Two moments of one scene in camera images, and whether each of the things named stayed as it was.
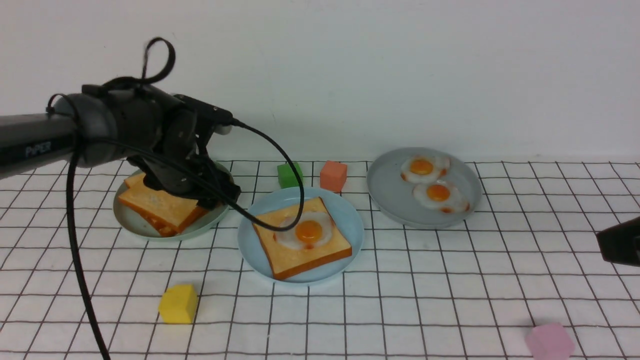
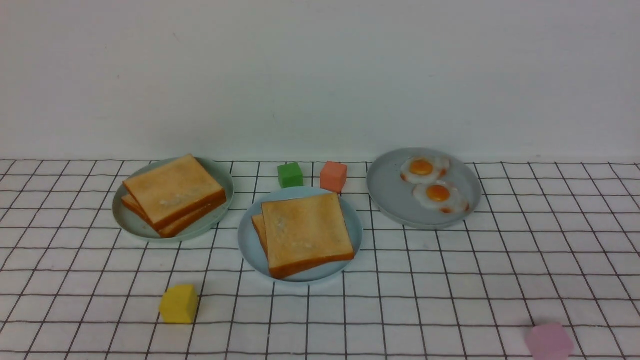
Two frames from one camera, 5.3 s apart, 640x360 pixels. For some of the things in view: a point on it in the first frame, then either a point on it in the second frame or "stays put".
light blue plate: (268, 203) stays put
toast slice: (171, 208) → (305, 233)
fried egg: (424, 168) stays put
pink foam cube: (550, 341) stays put
